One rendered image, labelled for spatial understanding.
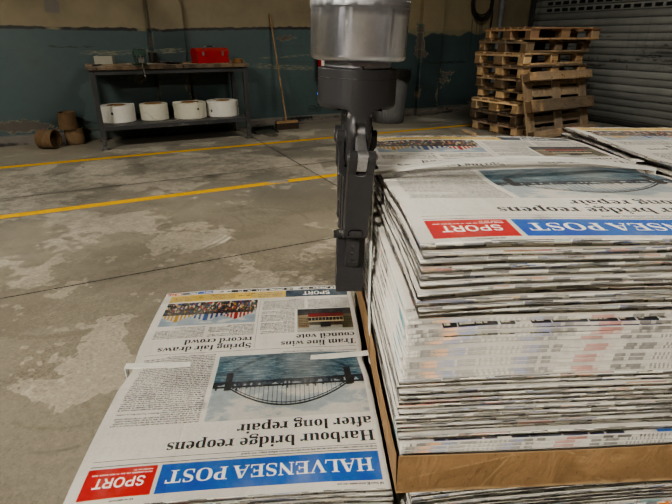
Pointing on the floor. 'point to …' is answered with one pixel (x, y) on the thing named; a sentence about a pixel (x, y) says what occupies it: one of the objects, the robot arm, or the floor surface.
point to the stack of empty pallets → (535, 46)
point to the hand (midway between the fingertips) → (349, 260)
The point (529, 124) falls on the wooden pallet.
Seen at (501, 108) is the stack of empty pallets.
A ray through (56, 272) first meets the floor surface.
